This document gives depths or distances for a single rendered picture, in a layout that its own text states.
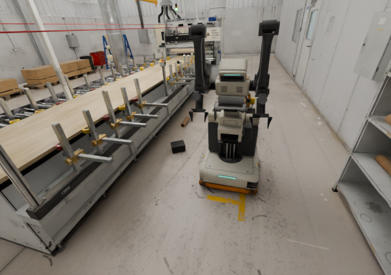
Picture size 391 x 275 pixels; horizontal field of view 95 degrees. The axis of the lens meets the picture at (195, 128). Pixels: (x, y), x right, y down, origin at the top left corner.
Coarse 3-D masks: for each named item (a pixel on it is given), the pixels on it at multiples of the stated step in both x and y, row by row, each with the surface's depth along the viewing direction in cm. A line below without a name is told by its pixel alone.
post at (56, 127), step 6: (54, 126) 117; (60, 126) 120; (60, 132) 120; (60, 138) 121; (66, 138) 125; (66, 144) 125; (66, 150) 126; (72, 150) 130; (72, 156) 130; (78, 162) 135; (78, 168) 136
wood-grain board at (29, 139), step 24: (144, 72) 356; (168, 72) 343; (96, 96) 235; (120, 96) 229; (24, 120) 177; (48, 120) 174; (72, 120) 171; (96, 120) 169; (24, 144) 137; (48, 144) 135; (0, 168) 113; (24, 168) 116
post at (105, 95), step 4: (104, 92) 155; (104, 96) 157; (108, 96) 160; (104, 100) 159; (108, 100) 160; (108, 104) 160; (108, 108) 163; (112, 108) 166; (108, 112) 165; (112, 112) 166; (112, 116) 167; (112, 120) 169; (116, 128) 173; (116, 132) 175
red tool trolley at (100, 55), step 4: (92, 52) 944; (96, 52) 931; (100, 52) 948; (96, 56) 934; (100, 56) 947; (104, 56) 979; (96, 60) 944; (100, 60) 949; (104, 60) 980; (96, 64) 954; (100, 64) 951; (104, 64) 981; (96, 68) 971
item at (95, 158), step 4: (64, 152) 137; (64, 156) 138; (80, 156) 132; (84, 156) 131; (88, 156) 131; (92, 156) 131; (96, 156) 131; (100, 156) 130; (92, 160) 131; (96, 160) 130; (100, 160) 129; (104, 160) 127; (108, 160) 126; (112, 160) 128
